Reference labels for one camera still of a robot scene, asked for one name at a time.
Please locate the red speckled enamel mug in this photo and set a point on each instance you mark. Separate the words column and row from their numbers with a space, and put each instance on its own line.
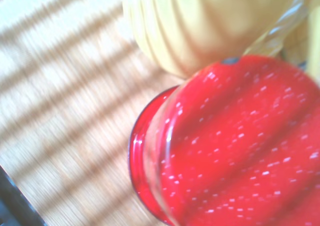
column 225, row 148

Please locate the yellow ribbed mug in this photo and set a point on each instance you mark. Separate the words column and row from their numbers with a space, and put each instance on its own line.
column 187, row 28

